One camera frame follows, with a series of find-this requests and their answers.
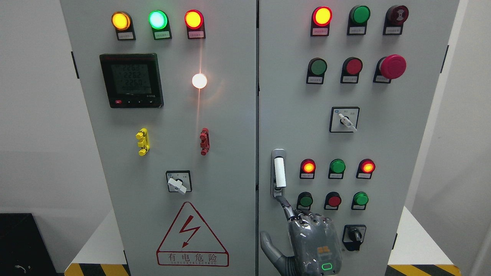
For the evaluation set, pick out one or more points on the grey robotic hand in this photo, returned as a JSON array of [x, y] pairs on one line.
[[315, 244]]

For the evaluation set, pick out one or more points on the silver cabinet door handle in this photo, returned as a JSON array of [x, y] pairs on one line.
[[277, 177]]

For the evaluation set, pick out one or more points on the right grey cabinet door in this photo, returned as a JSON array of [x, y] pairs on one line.
[[295, 116]]

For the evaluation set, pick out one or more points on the grey cabinet door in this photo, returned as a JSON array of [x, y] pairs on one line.
[[223, 181], [295, 116]]

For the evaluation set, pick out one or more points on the left grey cabinet door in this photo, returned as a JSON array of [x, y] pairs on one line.
[[223, 181]]

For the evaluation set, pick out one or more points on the red push button lower middle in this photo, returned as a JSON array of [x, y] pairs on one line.
[[332, 201]]

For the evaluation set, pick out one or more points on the red push button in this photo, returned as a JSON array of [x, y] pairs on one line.
[[332, 201], [351, 69]]

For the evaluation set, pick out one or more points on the green push button lower right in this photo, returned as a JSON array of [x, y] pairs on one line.
[[359, 202]]

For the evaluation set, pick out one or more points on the red lit indicator lower left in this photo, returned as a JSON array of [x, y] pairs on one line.
[[307, 169]]

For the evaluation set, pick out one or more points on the green indicator lower middle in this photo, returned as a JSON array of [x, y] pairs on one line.
[[336, 169]]

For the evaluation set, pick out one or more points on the red lit indicator lower right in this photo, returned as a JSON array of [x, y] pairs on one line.
[[365, 169]]

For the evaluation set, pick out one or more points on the white platform with hazard stripes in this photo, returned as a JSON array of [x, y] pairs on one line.
[[415, 253]]

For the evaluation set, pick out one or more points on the red triangle electric warning sticker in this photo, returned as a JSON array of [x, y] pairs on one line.
[[190, 241]]

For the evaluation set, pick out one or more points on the red terminal connector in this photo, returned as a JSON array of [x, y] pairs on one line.
[[204, 141]]

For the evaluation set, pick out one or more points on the green push button upper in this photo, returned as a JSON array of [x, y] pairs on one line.
[[316, 71]]

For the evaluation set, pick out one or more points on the red push button upper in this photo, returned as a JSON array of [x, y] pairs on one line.
[[351, 69]]

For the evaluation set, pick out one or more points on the red emergency stop mushroom button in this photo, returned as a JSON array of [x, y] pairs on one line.
[[389, 68]]

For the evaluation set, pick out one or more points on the yellow terminal connector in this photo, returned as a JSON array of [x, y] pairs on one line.
[[143, 141]]

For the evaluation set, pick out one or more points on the white lit indicator light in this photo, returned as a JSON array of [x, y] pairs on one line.
[[199, 81]]

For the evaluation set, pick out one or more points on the red lit indicator top right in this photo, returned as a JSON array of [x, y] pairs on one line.
[[320, 21]]

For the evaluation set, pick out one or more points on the green indicator top right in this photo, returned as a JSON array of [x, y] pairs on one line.
[[357, 20]]

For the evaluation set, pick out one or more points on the black digital power meter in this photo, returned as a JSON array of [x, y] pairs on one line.
[[132, 80]]

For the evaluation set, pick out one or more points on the red lit indicator light left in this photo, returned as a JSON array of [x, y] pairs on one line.
[[195, 27]]

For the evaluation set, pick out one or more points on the green lit indicator light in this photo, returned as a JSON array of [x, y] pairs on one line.
[[160, 25]]

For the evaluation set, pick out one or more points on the black box lower left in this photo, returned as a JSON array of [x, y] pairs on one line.
[[22, 249]]

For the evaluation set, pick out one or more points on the yellow indicator light top left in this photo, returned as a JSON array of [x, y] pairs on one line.
[[123, 25]]

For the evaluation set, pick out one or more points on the black rotary knob switch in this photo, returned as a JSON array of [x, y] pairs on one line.
[[353, 236]]

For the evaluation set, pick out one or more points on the upper right white selector switch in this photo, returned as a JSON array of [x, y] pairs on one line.
[[344, 119]]

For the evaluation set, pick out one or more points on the white selector switch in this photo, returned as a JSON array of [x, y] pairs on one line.
[[179, 181], [344, 119]]

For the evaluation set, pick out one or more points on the left white selector switch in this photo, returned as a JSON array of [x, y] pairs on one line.
[[179, 181]]

